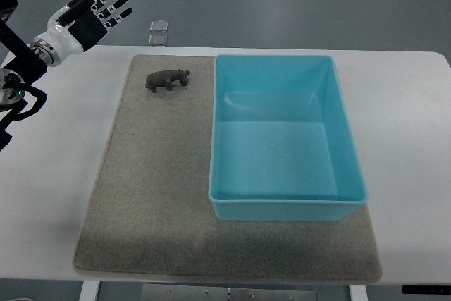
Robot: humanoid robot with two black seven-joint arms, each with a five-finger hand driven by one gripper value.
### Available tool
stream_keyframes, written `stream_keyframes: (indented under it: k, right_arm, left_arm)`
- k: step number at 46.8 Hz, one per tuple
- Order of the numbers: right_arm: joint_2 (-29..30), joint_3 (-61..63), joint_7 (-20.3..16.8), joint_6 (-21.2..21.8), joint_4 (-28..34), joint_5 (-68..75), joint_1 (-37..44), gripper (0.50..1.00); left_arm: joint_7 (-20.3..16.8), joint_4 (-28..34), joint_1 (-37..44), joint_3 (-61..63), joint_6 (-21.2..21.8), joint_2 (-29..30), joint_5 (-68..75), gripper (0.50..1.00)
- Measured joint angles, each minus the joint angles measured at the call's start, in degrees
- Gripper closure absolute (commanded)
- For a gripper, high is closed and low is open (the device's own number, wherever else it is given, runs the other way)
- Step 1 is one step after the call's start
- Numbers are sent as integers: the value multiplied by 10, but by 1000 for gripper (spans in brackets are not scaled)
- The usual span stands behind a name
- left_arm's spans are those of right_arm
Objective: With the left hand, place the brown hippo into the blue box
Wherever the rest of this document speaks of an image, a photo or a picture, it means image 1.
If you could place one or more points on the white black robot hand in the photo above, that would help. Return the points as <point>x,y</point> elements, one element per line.
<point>77,27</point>

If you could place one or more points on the metal table crossbar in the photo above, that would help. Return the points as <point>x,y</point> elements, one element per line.
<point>190,292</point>

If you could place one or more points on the blue plastic box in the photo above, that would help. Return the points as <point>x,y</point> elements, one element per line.
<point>281,147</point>

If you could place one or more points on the black table control panel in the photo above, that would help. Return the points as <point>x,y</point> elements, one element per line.
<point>426,289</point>

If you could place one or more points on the white table leg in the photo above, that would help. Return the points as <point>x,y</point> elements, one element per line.
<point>89,291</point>
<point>358,293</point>

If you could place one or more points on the brown toy hippo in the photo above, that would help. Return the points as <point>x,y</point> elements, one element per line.
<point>166,78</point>

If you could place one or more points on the lower floor socket plate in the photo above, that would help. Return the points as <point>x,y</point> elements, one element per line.
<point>157,40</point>

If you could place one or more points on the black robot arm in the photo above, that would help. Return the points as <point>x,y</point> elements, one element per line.
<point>19,98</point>

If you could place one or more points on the beige fabric mat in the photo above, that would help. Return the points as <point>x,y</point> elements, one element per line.
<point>150,215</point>

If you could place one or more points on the white left table leg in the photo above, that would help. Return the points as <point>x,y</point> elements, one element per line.
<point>89,291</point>

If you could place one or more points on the white right table leg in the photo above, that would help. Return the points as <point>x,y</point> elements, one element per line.
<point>358,293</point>

